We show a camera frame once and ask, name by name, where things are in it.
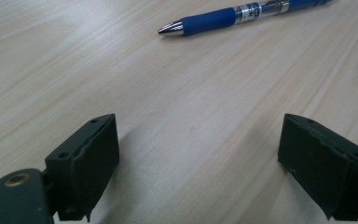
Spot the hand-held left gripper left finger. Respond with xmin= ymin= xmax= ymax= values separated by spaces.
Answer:
xmin=44 ymin=113 xmax=120 ymax=222

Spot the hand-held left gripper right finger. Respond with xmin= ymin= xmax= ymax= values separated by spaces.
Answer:
xmin=277 ymin=113 xmax=358 ymax=222

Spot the blue ballpoint pen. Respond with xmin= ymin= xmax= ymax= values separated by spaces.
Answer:
xmin=158 ymin=0 xmax=334 ymax=37

